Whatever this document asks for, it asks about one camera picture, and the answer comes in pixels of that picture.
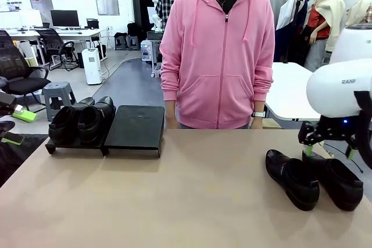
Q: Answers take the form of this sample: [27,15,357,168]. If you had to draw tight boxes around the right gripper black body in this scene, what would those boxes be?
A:
[315,113,361,142]

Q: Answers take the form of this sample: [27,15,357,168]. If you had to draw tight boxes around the black leather dress shoe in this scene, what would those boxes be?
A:
[77,96,117,144]
[265,149,320,211]
[302,150,364,212]
[48,96,96,146]

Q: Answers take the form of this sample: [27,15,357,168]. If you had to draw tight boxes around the person's right forearm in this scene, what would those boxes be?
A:
[159,64,181,102]

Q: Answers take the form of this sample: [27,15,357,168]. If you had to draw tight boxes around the person's left forearm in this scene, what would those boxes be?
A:
[252,67,276,112]

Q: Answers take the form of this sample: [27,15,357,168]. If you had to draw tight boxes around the black shoe stand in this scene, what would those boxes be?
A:
[45,136,110,157]
[103,105,166,158]

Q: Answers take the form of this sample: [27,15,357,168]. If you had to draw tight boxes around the person's left hand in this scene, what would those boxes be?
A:
[250,116,264,130]

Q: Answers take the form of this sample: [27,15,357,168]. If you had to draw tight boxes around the person's right hand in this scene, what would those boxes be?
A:
[164,100,178,130]

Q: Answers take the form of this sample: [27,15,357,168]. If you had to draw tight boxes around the brown cardboard box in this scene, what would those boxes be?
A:
[262,118,284,130]

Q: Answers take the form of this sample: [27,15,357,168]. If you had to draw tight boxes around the grey plastic stool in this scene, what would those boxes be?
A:
[42,81,77,121]

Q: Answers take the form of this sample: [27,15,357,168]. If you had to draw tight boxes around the white work table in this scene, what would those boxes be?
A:
[263,62,320,121]

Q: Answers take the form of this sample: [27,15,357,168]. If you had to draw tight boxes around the black mesh office chair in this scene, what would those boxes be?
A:
[0,29,52,105]

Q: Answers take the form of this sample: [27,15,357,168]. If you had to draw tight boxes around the black armrest office chair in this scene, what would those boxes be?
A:
[37,28,78,71]

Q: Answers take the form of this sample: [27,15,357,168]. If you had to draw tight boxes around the white air purifier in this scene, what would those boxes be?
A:
[81,47,103,85]

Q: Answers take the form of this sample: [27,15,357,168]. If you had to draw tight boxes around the white monitor back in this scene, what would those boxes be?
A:
[19,9,44,28]

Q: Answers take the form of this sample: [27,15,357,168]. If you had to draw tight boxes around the white office desk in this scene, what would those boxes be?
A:
[0,28,108,66]

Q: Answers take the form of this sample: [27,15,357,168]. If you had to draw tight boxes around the black computer monitor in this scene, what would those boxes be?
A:
[49,9,80,28]

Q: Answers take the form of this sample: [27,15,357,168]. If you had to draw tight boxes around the person in pink hoodie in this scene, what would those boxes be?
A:
[159,0,276,130]

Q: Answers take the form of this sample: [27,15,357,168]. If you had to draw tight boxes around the black tripod pole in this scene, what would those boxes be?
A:
[294,0,303,56]

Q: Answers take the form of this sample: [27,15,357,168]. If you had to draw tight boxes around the grey board with red buttons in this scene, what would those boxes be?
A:
[28,0,55,10]

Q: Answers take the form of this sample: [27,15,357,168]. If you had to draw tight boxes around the small black stool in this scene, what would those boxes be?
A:
[114,35,128,51]
[127,35,141,51]

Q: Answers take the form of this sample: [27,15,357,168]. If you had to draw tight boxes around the mannequin in cream jacket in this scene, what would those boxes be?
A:
[302,0,346,71]

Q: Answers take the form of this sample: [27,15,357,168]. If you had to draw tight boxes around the mannequin in white navy jacket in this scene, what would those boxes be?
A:
[275,0,309,63]

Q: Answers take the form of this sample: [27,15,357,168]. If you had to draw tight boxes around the mannequin in grey shirt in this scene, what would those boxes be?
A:
[266,0,289,31]

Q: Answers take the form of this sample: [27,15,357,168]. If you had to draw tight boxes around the black backpack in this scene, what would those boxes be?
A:
[127,21,141,37]

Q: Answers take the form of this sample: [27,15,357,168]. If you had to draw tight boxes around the metal cart with basket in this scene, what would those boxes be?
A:
[140,30,162,78]

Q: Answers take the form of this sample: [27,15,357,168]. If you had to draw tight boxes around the white humanoid robot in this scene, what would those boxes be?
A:
[147,0,164,33]

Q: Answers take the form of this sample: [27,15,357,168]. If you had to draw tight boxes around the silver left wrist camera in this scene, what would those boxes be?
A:
[0,90,16,106]

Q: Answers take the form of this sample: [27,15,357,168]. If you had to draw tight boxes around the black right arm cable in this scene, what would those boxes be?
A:
[353,89,372,171]

